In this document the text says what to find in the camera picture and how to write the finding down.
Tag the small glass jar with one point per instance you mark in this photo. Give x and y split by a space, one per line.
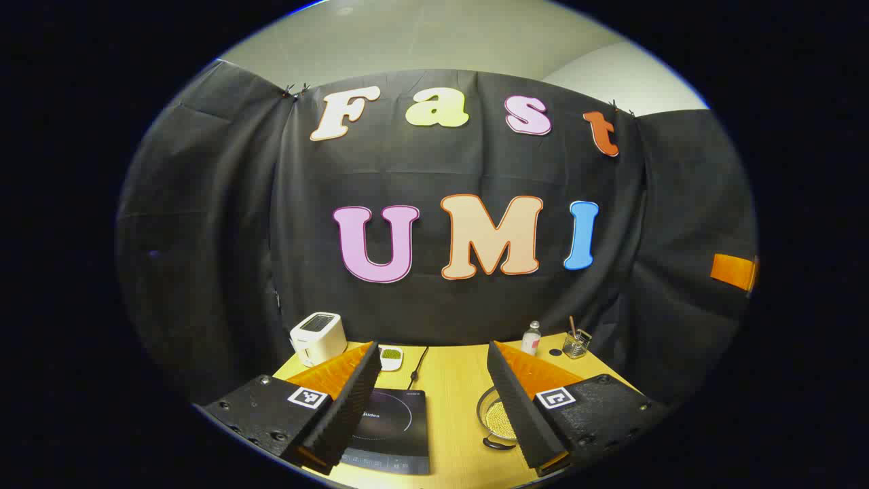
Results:
577 346

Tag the black induction cooktop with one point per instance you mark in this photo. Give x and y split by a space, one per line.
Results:
397 428

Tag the white divided bean dish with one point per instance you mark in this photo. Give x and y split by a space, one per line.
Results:
391 358

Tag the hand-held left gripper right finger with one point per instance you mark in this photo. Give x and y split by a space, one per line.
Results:
519 414

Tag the pile of yellow soybeans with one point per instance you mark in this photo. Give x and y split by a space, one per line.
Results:
502 421

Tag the thin wooden stick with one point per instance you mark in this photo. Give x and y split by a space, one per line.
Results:
573 327

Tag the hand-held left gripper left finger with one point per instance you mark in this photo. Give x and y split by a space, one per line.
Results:
346 414

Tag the white toaster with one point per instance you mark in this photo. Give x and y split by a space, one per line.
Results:
319 339

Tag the black backdrop cloth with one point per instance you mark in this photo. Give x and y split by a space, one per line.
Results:
434 163

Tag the white bottle with pink label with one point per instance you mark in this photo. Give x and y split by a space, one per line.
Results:
531 341

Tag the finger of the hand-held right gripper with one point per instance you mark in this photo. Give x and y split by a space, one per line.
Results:
733 270

